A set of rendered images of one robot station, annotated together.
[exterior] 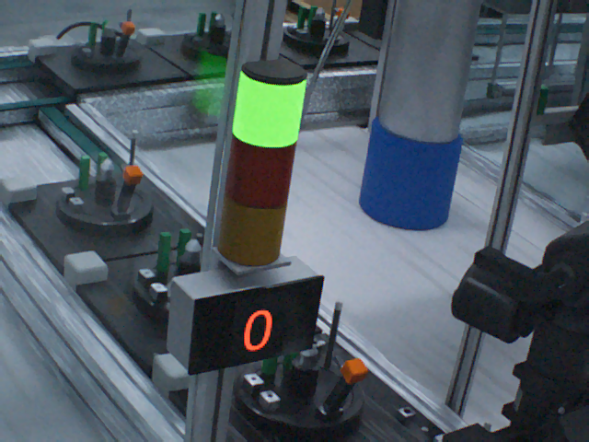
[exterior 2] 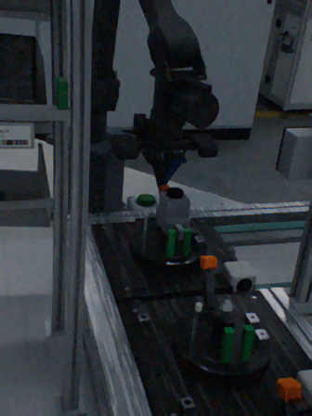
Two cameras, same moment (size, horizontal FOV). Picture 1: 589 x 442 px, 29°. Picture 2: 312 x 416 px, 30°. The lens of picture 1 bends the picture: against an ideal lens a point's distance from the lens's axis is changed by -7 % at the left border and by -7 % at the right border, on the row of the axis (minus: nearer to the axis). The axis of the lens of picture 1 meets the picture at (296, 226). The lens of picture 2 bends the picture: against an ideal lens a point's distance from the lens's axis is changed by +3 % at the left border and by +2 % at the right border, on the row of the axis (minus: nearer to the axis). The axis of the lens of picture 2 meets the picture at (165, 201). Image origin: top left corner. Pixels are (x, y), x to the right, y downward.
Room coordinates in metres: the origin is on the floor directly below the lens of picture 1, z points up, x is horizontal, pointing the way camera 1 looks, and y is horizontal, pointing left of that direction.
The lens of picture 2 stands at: (1.73, 0.08, 1.51)
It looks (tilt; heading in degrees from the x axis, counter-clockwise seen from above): 27 degrees down; 199
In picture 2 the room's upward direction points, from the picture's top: 6 degrees clockwise
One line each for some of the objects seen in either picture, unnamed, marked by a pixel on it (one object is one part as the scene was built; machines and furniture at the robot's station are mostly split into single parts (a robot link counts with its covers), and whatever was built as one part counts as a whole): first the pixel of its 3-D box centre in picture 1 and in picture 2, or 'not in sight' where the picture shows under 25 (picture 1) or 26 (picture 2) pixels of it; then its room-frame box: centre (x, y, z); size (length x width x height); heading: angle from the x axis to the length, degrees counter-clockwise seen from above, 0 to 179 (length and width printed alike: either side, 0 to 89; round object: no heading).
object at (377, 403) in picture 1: (304, 373); (224, 323); (1.10, -0.03, 1.01); 0.24 x 0.24 x 0.13; 38
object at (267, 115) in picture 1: (269, 105); not in sight; (0.87, 0.03, 1.38); 0.05 x 0.05 x 0.05
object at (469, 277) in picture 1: (532, 285); (188, 82); (0.86, -0.20, 1.27); 0.12 x 0.08 x 0.11; 53
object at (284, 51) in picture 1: (317, 24); not in sight; (2.42, 0.02, 1.01); 0.24 x 0.24 x 0.13; 38
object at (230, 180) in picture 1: (259, 165); not in sight; (0.87, 0.03, 1.33); 0.05 x 0.05 x 0.05
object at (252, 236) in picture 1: (251, 223); not in sight; (0.87, 0.03, 1.28); 0.05 x 0.05 x 0.05
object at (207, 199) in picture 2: not in sight; (175, 212); (0.67, -0.25, 0.93); 0.21 x 0.07 x 0.06; 128
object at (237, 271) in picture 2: not in sight; (239, 278); (0.91, -0.05, 0.97); 0.05 x 0.05 x 0.04; 38
